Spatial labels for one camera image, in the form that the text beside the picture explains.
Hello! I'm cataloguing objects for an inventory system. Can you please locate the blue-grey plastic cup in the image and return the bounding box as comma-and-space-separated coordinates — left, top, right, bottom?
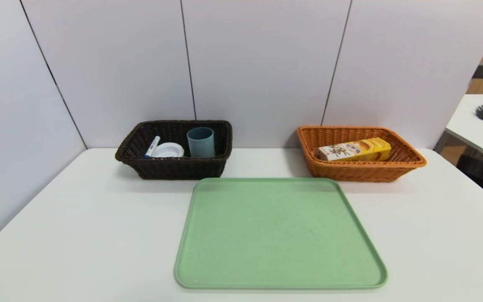
187, 127, 216, 159

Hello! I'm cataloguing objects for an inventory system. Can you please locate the orange wicker basket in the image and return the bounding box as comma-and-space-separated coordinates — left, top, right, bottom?
296, 125, 427, 182

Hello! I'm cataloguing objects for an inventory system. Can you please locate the dark brown wicker basket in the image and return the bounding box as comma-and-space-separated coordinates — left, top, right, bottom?
114, 120, 233, 180

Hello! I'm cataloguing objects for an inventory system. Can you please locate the white marker with blue cap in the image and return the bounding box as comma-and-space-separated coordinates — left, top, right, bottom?
144, 135, 161, 159

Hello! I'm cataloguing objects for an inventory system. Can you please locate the yellow potato chips box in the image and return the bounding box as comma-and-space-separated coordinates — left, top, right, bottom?
315, 137, 392, 162

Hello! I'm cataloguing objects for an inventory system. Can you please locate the light green plastic tray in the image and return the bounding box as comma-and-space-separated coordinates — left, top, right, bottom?
174, 177, 388, 290

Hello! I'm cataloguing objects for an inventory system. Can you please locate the clear tape roll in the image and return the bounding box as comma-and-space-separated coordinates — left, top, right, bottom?
152, 142, 185, 159

